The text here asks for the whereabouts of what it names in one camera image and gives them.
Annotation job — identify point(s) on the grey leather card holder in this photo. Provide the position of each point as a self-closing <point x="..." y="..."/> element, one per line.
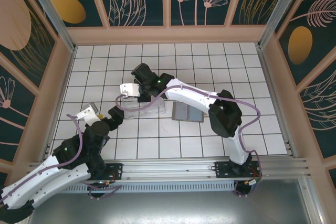
<point x="189" y="112"/>

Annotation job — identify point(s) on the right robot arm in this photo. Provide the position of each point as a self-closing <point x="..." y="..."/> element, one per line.
<point x="189" y="95"/>

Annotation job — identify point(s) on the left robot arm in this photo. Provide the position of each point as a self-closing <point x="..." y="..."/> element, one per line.
<point x="39" y="182"/>

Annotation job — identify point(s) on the clear acrylic organizer box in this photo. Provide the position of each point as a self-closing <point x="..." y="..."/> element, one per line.
<point x="155" y="110"/>

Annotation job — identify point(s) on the yellow power connector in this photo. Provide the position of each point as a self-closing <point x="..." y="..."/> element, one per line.
<point x="247" y="182"/>
<point x="107" y="182"/>

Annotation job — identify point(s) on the steel sheet panel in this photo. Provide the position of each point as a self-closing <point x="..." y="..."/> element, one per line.
<point x="168" y="208"/>

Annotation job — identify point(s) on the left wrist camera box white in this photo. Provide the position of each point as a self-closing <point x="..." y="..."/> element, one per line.
<point x="89" y="115"/>

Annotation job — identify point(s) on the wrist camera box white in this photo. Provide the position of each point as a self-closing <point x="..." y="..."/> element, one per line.
<point x="130" y="89"/>
<point x="89" y="115"/>

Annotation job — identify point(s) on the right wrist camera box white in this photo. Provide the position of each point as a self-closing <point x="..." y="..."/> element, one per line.
<point x="130" y="89"/>

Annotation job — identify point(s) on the aluminium table side rail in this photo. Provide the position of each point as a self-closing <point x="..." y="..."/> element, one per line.
<point x="61" y="103"/>
<point x="269" y="87"/>

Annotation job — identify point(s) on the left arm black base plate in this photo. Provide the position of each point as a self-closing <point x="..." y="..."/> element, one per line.
<point x="114" y="171"/>

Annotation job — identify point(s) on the aluminium mounting rail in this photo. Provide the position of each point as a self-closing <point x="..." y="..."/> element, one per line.
<point x="168" y="167"/>

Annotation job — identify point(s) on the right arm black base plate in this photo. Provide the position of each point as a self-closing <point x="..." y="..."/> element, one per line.
<point x="223" y="169"/>

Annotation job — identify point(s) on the aluminium frame post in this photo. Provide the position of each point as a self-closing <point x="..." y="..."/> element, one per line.
<point x="275" y="11"/>
<point x="50" y="6"/>

